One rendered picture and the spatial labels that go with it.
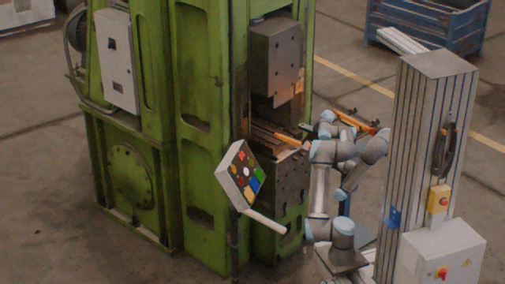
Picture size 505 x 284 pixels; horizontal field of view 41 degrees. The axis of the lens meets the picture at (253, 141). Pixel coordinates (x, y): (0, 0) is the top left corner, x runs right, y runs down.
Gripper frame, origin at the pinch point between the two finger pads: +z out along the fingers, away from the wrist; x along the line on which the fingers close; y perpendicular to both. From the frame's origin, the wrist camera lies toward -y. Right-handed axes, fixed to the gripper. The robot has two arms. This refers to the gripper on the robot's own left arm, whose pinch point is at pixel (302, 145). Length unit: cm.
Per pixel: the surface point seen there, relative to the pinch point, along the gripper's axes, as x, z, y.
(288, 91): 2.2, -21.0, -28.5
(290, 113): 23.4, 11.4, -26.7
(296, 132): 13.5, 10.5, -12.4
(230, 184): -72, -10, 0
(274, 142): -6.7, 10.7, -14.8
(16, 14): 108, 327, -430
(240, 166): -58, -11, -7
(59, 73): 73, 283, -298
